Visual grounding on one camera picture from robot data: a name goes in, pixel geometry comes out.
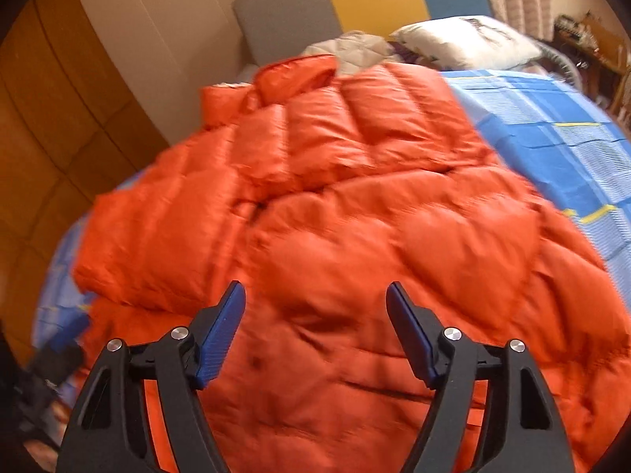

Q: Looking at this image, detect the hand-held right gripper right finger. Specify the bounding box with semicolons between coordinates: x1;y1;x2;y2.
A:
386;281;577;473

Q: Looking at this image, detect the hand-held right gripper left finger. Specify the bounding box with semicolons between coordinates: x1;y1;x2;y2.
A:
56;280;246;473

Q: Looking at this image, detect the orange down jacket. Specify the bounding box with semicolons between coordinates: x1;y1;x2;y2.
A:
73;54;631;473

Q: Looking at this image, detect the blue checkered bed sheet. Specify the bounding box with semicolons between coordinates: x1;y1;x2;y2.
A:
30;68;631;356

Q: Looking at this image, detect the wooden panelled wardrobe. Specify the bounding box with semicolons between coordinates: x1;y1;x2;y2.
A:
0;0;173;356

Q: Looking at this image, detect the beige quilted blanket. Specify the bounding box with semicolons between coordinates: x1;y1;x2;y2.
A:
298;30;395;77

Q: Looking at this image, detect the white printed pillow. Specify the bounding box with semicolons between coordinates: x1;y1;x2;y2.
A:
392;15;543;71

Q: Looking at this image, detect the cluttered wooden desk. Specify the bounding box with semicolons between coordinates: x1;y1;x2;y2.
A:
552;10;631;109

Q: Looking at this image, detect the grey yellow blue headboard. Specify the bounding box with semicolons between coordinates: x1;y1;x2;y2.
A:
233;0;494;67

